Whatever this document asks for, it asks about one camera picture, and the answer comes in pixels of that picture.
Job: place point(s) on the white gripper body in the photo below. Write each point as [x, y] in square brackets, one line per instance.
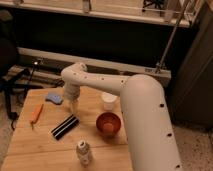
[71, 92]

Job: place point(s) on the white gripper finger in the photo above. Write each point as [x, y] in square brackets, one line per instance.
[73, 106]

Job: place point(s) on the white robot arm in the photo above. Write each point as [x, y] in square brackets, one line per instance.
[150, 136]

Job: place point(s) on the black striped eraser block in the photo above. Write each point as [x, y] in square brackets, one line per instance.
[64, 127]

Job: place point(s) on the white cup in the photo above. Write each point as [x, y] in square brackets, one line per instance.
[108, 100]

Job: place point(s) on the red bowl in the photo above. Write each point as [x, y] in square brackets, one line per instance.
[108, 124]

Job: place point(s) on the black office chair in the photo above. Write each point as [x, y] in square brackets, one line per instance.
[9, 56]

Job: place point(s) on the metal pole stand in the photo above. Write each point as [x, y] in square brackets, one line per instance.
[159, 65]

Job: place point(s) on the grey cabinet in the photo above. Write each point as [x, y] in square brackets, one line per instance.
[191, 95]

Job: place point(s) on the white baseboard rail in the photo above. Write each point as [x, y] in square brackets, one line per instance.
[164, 76]

